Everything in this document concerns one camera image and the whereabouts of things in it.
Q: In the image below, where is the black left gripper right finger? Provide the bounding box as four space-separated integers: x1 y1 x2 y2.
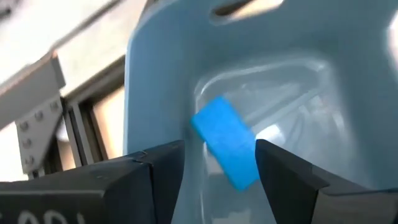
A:
255 139 398 224

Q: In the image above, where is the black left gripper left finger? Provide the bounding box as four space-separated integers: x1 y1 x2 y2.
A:
0 139 186 224

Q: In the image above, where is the large blue rectangular block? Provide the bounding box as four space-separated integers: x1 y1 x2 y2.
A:
190 95 261 192

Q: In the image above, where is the blue plastic bin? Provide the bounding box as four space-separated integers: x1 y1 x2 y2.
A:
123 0 398 224

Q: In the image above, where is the silver bracket with screws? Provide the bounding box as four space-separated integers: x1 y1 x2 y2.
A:
14 95 65 175

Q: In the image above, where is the silver aluminium frame rail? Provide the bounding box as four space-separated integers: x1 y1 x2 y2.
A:
0 51 67 130

